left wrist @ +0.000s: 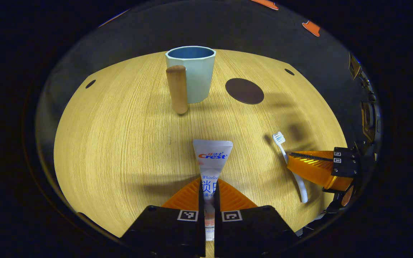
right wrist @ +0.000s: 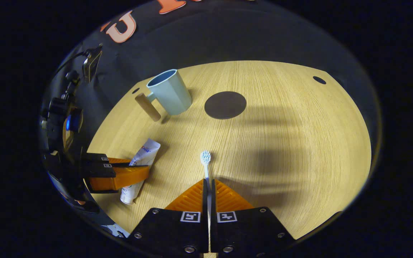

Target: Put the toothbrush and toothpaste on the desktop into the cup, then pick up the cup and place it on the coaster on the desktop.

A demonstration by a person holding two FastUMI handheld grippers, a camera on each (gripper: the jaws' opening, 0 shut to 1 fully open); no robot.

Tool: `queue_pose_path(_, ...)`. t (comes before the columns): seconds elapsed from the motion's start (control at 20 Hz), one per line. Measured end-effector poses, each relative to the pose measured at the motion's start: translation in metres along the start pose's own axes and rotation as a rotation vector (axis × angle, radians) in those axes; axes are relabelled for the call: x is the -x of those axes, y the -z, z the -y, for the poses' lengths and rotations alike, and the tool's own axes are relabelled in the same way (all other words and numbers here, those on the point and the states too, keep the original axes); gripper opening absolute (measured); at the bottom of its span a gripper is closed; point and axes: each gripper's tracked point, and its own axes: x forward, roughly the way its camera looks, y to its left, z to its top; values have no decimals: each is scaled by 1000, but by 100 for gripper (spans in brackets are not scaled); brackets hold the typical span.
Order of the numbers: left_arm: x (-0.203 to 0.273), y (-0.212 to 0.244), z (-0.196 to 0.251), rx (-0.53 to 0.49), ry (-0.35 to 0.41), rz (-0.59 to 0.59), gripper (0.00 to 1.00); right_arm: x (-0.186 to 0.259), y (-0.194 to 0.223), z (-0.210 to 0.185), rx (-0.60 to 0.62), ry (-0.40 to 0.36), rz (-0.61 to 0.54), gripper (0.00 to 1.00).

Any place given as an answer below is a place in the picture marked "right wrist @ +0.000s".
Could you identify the black backdrop cloth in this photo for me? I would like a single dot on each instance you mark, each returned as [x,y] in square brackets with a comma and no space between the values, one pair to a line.
[228,36]

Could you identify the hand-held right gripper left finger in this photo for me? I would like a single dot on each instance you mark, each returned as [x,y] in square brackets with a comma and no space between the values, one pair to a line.
[176,233]

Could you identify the white toothpaste tube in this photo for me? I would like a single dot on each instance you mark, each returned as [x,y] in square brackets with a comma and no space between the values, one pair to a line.
[145,152]

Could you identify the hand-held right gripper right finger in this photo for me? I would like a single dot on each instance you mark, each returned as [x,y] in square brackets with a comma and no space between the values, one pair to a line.
[244,233]

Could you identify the white toothbrush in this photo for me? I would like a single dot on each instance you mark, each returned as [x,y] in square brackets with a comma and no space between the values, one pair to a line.
[205,157]

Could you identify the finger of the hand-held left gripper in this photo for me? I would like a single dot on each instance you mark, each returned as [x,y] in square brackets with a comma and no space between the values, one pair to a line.
[97,158]
[120,177]

